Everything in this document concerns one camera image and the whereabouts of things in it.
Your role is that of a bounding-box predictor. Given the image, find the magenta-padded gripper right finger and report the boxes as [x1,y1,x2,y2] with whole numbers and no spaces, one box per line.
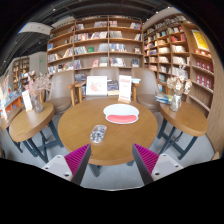
[131,143,184,186]

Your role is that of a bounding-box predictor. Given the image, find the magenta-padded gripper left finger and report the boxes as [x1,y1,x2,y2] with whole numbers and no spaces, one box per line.
[41,143,92,186]

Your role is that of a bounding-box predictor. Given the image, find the transparent computer mouse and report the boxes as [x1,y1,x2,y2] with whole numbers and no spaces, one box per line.
[89,124,108,145]

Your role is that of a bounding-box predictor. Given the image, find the white mouse pad red rest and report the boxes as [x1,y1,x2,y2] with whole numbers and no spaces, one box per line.
[102,103,140,125]

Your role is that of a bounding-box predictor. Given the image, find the round wooden side table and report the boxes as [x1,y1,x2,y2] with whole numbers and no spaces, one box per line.
[156,101,209,161]
[0,105,24,154]
[8,101,64,164]

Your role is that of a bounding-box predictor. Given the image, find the glass vase pale dried flowers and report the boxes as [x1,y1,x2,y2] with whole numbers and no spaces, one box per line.
[165,64,193,113]

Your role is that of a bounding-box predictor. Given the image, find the glass vase pink dried flowers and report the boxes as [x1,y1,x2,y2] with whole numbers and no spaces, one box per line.
[24,73,53,114]

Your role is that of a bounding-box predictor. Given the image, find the stack of colourful books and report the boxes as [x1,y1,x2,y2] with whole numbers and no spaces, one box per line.
[154,91,174,105]

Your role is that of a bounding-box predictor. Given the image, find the small white table sign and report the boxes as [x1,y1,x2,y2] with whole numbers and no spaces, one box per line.
[21,89,34,113]

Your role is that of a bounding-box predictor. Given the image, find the beige armchair wooden arms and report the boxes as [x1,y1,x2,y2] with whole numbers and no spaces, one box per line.
[46,70,79,114]
[81,66,120,101]
[130,67,161,113]

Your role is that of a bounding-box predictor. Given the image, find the white sign on wooden base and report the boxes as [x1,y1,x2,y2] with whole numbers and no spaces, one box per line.
[117,74,133,104]

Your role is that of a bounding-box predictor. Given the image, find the white framed red print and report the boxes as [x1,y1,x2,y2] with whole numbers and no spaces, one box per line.
[85,75,109,97]

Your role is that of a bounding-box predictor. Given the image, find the dark cover book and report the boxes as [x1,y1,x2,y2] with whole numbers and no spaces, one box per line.
[107,80,120,97]

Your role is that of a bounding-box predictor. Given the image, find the distant wooden bookshelf unit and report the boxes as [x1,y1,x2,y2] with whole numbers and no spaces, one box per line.
[11,56,38,93]

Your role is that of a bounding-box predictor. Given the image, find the tall wooden bookshelf yellow poster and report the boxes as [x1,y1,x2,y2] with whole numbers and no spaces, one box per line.
[142,13,221,118]

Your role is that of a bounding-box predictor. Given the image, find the hanging white ceiling sign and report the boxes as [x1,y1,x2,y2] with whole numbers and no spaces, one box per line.
[18,21,54,36]

